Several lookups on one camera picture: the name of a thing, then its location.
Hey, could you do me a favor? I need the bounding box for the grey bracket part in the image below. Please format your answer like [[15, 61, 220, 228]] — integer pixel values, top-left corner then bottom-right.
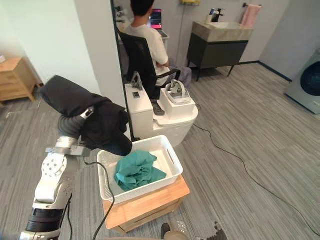
[[129, 70, 144, 91]]

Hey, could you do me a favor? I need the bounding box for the white plastic laundry basket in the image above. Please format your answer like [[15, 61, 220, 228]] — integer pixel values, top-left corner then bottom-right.
[[96, 134, 184, 205]]

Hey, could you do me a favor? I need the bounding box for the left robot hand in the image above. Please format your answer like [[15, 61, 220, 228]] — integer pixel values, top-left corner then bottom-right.
[[57, 105, 95, 139]]

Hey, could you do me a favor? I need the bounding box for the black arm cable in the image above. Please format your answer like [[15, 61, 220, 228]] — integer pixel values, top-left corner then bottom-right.
[[83, 157, 116, 240]]

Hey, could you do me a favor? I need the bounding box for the person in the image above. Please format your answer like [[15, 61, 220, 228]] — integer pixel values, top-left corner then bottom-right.
[[124, 0, 193, 89]]

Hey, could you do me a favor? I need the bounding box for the black mirror frame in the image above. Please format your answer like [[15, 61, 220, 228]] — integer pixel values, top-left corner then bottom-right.
[[110, 0, 134, 141]]

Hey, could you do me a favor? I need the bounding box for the black office chair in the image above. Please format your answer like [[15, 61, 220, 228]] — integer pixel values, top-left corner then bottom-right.
[[117, 30, 182, 101]]

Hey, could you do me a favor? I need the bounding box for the wooden nightstand with drawers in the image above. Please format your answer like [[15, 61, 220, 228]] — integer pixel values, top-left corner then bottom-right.
[[0, 57, 39, 103]]

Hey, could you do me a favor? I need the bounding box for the white toilet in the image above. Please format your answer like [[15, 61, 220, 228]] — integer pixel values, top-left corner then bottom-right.
[[124, 82, 199, 148]]

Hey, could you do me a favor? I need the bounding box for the white cardboard box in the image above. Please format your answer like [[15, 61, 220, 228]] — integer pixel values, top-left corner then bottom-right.
[[159, 86, 197, 121]]

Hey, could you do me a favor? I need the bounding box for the small wooden bedside table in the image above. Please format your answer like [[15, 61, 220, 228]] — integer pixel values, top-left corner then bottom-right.
[[102, 173, 191, 235]]

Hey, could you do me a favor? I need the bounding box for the black cloth garment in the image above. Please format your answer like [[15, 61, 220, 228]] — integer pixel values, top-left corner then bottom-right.
[[39, 74, 133, 157]]

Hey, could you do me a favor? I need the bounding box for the pink towel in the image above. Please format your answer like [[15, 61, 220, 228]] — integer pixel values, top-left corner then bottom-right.
[[240, 4, 262, 28]]

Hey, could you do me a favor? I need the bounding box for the grey washing machine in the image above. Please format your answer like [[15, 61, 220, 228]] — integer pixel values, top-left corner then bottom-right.
[[283, 48, 320, 115]]

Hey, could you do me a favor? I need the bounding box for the black floor cable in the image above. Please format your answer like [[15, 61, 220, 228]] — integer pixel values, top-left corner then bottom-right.
[[191, 124, 320, 237]]

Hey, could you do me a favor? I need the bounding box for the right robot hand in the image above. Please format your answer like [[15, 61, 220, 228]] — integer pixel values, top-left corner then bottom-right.
[[208, 220, 227, 240]]

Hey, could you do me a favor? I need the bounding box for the open laptop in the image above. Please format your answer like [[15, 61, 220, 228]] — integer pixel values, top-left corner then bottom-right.
[[149, 8, 169, 39]]

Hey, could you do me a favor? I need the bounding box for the black remote control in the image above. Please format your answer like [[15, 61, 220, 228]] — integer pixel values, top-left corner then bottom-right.
[[149, 99, 165, 116]]

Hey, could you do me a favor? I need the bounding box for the black faucet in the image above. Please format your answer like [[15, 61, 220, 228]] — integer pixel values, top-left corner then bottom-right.
[[215, 7, 225, 23]]

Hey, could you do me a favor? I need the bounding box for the dark bathroom vanity cabinet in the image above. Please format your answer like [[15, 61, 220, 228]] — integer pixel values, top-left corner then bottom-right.
[[186, 20, 254, 82]]

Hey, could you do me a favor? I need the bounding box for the white toiletry bottle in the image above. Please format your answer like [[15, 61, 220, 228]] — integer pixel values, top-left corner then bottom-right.
[[205, 8, 216, 25]]

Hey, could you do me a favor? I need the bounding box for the white VR headset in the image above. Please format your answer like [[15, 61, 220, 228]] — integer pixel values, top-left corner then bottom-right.
[[165, 79, 190, 104]]

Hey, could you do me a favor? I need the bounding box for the teal cloth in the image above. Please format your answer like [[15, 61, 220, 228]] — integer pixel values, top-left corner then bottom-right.
[[113, 149, 168, 192]]

